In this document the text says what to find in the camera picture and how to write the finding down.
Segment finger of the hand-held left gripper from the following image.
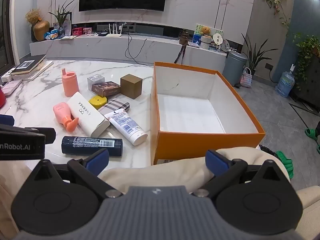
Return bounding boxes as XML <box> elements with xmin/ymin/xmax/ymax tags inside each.
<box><xmin>0</xmin><ymin>114</ymin><xmax>15</xmax><ymax>126</ymax></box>
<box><xmin>0</xmin><ymin>124</ymin><xmax>56</xmax><ymax>144</ymax></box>

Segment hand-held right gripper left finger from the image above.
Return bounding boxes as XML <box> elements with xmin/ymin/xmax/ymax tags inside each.
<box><xmin>27</xmin><ymin>148</ymin><xmax>124</xmax><ymax>198</ymax></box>

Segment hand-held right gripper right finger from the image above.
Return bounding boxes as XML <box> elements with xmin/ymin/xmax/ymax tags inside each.
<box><xmin>192</xmin><ymin>149</ymin><xmax>292</xmax><ymax>198</ymax></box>

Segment dark blue spray can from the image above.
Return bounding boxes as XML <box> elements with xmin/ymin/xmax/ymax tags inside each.
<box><xmin>61</xmin><ymin>136</ymin><xmax>123</xmax><ymax>158</ymax></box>

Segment pink pump bottle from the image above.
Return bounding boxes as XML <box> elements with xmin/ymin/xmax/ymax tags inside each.
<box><xmin>53</xmin><ymin>102</ymin><xmax>79</xmax><ymax>133</ymax></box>

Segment orange cardboard box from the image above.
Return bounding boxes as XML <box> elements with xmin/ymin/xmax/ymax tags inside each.
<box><xmin>150</xmin><ymin>62</ymin><xmax>266</xmax><ymax>166</ymax></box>

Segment white rectangular bottle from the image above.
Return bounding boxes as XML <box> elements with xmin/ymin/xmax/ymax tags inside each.
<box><xmin>67</xmin><ymin>91</ymin><xmax>111</xmax><ymax>138</ymax></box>

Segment white squeeze tube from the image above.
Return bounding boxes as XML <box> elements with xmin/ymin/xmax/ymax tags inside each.
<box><xmin>104</xmin><ymin>108</ymin><xmax>148</xmax><ymax>146</ymax></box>

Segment plaid case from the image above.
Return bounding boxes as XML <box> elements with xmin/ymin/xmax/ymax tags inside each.
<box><xmin>97</xmin><ymin>99</ymin><xmax>131</xmax><ymax>117</ymax></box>

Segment yellow tape measure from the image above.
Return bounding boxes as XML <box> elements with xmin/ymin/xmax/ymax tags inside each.
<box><xmin>89</xmin><ymin>95</ymin><xmax>108</xmax><ymax>110</ymax></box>

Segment brown patterned small box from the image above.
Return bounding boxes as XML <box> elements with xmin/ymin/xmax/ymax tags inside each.
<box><xmin>91</xmin><ymin>81</ymin><xmax>121</xmax><ymax>97</ymax></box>

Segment brown cube box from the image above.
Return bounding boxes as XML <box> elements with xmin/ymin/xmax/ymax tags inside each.
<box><xmin>120</xmin><ymin>74</ymin><xmax>143</xmax><ymax>100</ymax></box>

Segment red object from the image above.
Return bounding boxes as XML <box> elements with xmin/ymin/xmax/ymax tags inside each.
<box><xmin>0</xmin><ymin>87</ymin><xmax>7</xmax><ymax>109</ymax></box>

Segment pink flat case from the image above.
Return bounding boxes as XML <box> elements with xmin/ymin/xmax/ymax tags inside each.
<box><xmin>0</xmin><ymin>79</ymin><xmax>23</xmax><ymax>97</ymax></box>

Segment salmon pink spouted container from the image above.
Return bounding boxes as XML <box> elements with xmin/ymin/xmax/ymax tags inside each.
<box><xmin>61</xmin><ymin>68</ymin><xmax>80</xmax><ymax>97</ymax></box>

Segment cream cloth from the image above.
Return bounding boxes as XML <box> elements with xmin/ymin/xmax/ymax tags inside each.
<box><xmin>99</xmin><ymin>147</ymin><xmax>291</xmax><ymax>196</ymax></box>

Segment stack of books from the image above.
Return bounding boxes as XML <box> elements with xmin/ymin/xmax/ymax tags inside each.
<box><xmin>11</xmin><ymin>55</ymin><xmax>54</xmax><ymax>81</ymax></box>

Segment green slipper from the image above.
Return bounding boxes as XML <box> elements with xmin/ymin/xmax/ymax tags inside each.
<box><xmin>276</xmin><ymin>151</ymin><xmax>295</xmax><ymax>178</ymax></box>
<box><xmin>304</xmin><ymin>127</ymin><xmax>320</xmax><ymax>141</ymax></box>

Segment clear plastic cube box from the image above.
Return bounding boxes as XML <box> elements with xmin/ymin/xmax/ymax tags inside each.
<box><xmin>87</xmin><ymin>74</ymin><xmax>105</xmax><ymax>91</ymax></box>

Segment woven pastel handbag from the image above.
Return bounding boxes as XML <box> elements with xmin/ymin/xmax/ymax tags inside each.
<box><xmin>239</xmin><ymin>67</ymin><xmax>253</xmax><ymax>88</ymax></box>

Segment gold vase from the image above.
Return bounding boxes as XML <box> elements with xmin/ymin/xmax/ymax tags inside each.
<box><xmin>33</xmin><ymin>20</ymin><xmax>50</xmax><ymax>42</ymax></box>

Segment blue snack packets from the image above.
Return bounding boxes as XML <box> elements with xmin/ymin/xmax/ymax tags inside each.
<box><xmin>44</xmin><ymin>28</ymin><xmax>60</xmax><ymax>41</ymax></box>

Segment grey trash can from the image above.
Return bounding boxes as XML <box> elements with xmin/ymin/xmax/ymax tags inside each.
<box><xmin>222</xmin><ymin>50</ymin><xmax>248</xmax><ymax>87</ymax></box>

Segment cream sofa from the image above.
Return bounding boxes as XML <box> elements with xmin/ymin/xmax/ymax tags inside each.
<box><xmin>294</xmin><ymin>185</ymin><xmax>320</xmax><ymax>240</ymax></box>

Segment blue water jug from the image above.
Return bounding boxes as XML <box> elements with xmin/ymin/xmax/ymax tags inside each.
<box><xmin>275</xmin><ymin>71</ymin><xmax>296</xmax><ymax>98</ymax></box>

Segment dried yellow flowers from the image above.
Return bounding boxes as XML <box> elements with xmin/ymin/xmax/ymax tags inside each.
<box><xmin>25</xmin><ymin>8</ymin><xmax>42</xmax><ymax>26</ymax></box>

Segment tall leafy floor plant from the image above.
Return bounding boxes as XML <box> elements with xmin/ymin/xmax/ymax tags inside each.
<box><xmin>241</xmin><ymin>33</ymin><xmax>272</xmax><ymax>78</ymax></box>

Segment dark cabinet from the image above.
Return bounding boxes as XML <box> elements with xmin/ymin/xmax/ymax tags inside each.
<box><xmin>292</xmin><ymin>55</ymin><xmax>320</xmax><ymax>111</ymax></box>

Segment green potted plant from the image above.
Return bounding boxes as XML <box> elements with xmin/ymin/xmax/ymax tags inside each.
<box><xmin>48</xmin><ymin>0</ymin><xmax>75</xmax><ymax>28</ymax></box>

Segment white router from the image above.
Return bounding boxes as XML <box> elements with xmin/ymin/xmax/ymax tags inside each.
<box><xmin>105</xmin><ymin>23</ymin><xmax>123</xmax><ymax>38</ymax></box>

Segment white round hand fan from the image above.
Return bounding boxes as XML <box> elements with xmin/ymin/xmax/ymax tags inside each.
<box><xmin>212</xmin><ymin>31</ymin><xmax>223</xmax><ymax>51</ymax></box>

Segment illustrated picture card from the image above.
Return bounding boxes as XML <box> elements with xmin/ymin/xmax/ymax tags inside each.
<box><xmin>193</xmin><ymin>24</ymin><xmax>223</xmax><ymax>48</ymax></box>

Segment bushy green plant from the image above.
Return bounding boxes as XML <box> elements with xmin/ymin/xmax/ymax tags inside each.
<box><xmin>296</xmin><ymin>36</ymin><xmax>320</xmax><ymax>91</ymax></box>

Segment hanging vine plant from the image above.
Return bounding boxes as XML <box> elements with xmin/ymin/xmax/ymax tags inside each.
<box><xmin>261</xmin><ymin>0</ymin><xmax>291</xmax><ymax>31</ymax></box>

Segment black cable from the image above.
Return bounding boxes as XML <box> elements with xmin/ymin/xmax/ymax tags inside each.
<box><xmin>124</xmin><ymin>31</ymin><xmax>153</xmax><ymax>67</ymax></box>

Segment brown camera bag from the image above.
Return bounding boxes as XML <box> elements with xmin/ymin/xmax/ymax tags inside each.
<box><xmin>174</xmin><ymin>29</ymin><xmax>190</xmax><ymax>64</ymax></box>

